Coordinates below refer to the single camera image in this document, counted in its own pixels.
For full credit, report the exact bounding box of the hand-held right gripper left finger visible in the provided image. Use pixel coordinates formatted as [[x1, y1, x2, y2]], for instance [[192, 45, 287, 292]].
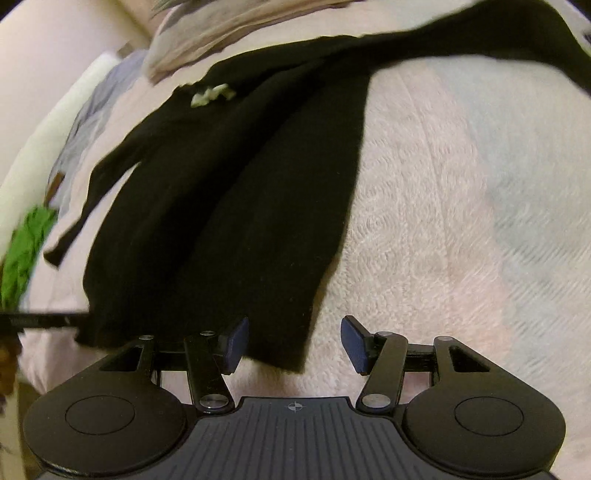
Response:
[[99, 316, 250, 414]]

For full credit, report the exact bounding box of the white pillow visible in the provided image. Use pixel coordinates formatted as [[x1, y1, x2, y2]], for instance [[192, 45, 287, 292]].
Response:
[[0, 51, 122, 204]]

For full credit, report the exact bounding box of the beige folded cloth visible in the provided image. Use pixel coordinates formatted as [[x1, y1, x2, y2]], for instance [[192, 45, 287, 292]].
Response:
[[144, 0, 453, 84]]

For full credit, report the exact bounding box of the bright green cloth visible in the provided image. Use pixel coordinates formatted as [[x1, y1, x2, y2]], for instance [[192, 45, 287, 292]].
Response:
[[0, 205, 60, 311]]

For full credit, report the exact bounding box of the grey-blue bed sheet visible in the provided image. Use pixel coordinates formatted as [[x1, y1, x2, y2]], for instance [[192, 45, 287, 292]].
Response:
[[45, 48, 153, 210]]

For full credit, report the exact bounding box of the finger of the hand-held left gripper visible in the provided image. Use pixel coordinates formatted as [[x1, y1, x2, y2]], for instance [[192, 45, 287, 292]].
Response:
[[0, 312, 89, 330]]

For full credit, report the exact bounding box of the black garment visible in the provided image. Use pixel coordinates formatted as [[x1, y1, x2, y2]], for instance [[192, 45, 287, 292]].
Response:
[[44, 0, 587, 374]]

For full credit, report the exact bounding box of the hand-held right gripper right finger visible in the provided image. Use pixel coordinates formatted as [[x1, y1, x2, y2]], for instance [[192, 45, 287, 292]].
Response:
[[340, 316, 492, 414]]

